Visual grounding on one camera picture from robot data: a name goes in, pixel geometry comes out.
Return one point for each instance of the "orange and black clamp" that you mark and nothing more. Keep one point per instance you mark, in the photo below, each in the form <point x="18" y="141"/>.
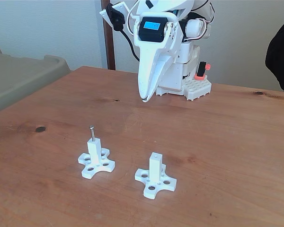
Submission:
<point x="201" y="69"/>

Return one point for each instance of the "grey-green plastic bin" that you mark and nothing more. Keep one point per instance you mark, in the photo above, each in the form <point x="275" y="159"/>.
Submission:
<point x="16" y="78"/>

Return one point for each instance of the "white cross-base peg stand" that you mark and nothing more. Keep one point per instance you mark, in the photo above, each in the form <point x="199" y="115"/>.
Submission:
<point x="155" y="168"/>
<point x="94" y="151"/>

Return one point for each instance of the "person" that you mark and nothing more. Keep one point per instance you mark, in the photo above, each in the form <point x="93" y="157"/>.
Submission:
<point x="281" y="59"/>

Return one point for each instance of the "black camera with white bracket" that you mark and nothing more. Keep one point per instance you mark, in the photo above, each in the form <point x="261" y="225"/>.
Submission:
<point x="117" y="20"/>

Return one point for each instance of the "silver metal screw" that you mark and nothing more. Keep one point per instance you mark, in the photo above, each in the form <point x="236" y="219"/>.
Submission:
<point x="92" y="134"/>

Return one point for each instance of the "white perforated base plate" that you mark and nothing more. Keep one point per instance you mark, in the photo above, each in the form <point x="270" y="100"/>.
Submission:
<point x="198" y="88"/>

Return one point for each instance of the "brown wooden post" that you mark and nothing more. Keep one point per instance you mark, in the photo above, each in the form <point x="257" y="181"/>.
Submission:
<point x="109" y="47"/>

